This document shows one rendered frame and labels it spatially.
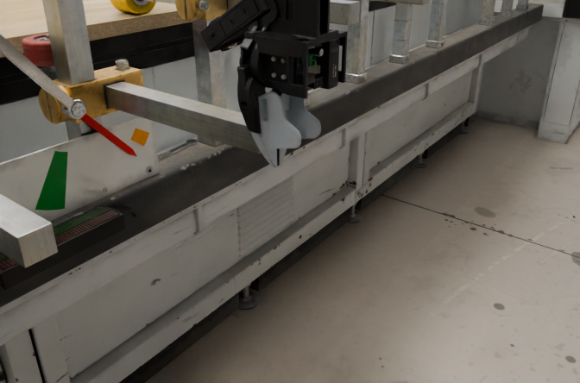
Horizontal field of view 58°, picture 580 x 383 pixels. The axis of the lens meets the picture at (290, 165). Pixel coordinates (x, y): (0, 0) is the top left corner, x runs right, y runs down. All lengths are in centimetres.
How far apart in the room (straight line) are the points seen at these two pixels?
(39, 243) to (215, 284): 103
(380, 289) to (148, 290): 76
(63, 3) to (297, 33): 34
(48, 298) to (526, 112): 280
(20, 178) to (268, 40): 38
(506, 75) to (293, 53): 279
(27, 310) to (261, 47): 53
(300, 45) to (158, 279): 95
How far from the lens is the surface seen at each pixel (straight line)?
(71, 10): 74
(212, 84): 91
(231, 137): 60
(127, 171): 82
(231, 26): 56
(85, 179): 78
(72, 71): 75
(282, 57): 51
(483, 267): 193
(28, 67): 66
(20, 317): 86
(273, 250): 162
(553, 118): 310
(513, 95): 325
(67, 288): 88
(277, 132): 55
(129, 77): 79
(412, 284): 179
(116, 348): 135
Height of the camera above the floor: 106
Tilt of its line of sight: 25 degrees down
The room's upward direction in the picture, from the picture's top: straight up
